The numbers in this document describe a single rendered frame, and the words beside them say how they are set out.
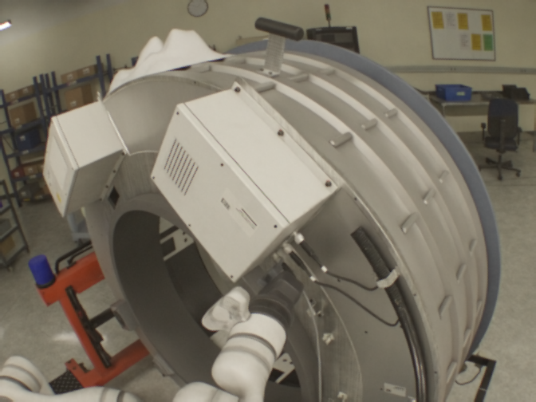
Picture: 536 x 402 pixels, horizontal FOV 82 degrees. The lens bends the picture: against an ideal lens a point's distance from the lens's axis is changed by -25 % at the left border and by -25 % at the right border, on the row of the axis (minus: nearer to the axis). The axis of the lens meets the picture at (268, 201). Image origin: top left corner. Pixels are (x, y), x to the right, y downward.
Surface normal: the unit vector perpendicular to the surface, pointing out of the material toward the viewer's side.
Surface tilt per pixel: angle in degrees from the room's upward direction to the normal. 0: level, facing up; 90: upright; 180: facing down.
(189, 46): 59
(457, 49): 90
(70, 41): 90
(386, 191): 46
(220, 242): 90
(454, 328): 82
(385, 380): 90
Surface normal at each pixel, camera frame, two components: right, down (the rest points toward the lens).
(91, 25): 0.00, 0.40
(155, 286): 0.74, 0.04
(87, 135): 0.55, -0.38
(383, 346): -0.63, 0.39
